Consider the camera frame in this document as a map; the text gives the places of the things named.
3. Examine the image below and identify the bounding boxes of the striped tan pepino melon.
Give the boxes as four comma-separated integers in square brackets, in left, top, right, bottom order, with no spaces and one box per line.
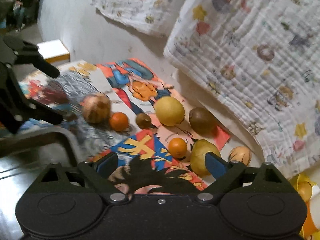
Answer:
[81,93,111,124]

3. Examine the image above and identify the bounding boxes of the round yellow pear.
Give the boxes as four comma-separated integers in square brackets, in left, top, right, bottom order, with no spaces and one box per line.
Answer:
[153,96,185,126]

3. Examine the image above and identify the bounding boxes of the white printed muslin blanket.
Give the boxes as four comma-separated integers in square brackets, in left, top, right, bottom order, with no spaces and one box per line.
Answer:
[164,0,319,178]

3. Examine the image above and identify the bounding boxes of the colourful anime poster mat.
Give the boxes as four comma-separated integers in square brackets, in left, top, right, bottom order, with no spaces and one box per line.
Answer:
[20,59,229,194]

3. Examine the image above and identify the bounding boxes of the dark brown round fruit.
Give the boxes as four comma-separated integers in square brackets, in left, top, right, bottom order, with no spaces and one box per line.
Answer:
[189,107,217,135]

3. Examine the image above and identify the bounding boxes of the yellow plastic bowl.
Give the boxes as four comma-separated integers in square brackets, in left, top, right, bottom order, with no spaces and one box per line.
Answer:
[290,173,319,239]

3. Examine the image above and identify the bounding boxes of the white yellow box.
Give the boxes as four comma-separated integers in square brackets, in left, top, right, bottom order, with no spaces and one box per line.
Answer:
[37,40,71,63]

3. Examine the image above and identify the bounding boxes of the small orange tangerine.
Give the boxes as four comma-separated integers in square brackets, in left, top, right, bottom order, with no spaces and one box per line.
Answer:
[109,112,129,132]
[168,138,188,159]

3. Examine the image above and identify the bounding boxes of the small brown kiwi fruit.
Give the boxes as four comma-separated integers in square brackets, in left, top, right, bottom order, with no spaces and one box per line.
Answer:
[136,113,152,129]

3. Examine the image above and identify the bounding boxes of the small striped tan melon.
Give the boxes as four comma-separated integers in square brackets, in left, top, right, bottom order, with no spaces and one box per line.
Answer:
[228,146,252,166]

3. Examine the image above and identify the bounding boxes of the green yellow pear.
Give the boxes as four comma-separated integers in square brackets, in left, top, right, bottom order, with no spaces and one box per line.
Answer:
[190,139,221,177]

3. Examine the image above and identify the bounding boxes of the metal baking tray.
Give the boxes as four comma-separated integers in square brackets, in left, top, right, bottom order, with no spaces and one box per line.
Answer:
[1,127,83,239]

